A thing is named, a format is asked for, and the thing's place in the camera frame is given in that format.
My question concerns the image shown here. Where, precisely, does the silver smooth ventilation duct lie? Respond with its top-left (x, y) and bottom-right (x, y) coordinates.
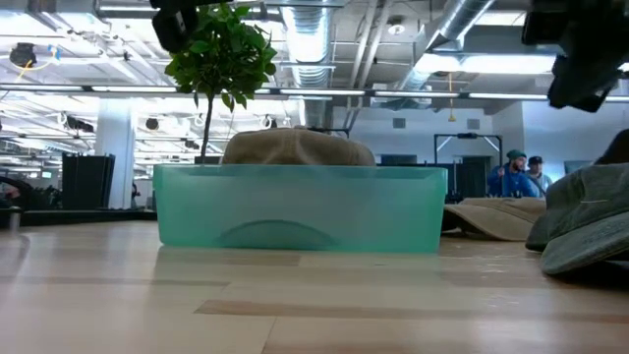
top-left (392, 0), bottom-right (495, 94)

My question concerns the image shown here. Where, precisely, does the black aluminium table frame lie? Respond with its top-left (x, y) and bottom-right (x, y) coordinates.
top-left (19, 209), bottom-right (158, 227)

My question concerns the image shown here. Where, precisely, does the tan baseball cap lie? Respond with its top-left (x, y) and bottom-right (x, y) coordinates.
top-left (440, 196), bottom-right (547, 242)
top-left (215, 126), bottom-right (377, 250)

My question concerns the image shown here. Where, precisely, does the green leafy small tree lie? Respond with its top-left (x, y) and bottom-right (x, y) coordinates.
top-left (164, 2), bottom-right (279, 159)

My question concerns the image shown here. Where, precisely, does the yellow hanging cord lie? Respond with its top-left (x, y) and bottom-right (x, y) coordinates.
top-left (446, 73), bottom-right (457, 124)

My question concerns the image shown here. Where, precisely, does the dark grey baseball cap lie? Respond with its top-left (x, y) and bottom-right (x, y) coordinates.
top-left (525, 163), bottom-right (629, 276)

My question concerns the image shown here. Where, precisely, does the black ceiling device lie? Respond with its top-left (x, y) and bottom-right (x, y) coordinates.
top-left (8, 41), bottom-right (38, 69)

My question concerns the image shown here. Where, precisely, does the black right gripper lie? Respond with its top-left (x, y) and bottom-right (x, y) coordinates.
top-left (521, 0), bottom-right (629, 113)

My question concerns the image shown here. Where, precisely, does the black cabinet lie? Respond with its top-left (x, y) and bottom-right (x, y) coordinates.
top-left (61, 152), bottom-right (117, 210)

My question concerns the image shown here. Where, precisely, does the person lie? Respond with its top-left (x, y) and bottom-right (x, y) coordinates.
top-left (486, 148), bottom-right (540, 199)
top-left (524, 155), bottom-right (554, 196)

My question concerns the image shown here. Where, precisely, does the silver corrugated ventilation duct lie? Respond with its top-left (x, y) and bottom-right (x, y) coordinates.
top-left (280, 0), bottom-right (336, 130)

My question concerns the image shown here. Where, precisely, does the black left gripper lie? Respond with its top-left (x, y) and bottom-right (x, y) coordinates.
top-left (149, 0), bottom-right (232, 54)

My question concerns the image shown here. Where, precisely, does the dark computer monitor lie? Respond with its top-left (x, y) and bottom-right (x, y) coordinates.
top-left (380, 153), bottom-right (418, 166)

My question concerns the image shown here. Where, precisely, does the translucent green plastic bin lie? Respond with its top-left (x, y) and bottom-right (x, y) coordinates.
top-left (152, 163), bottom-right (449, 255)

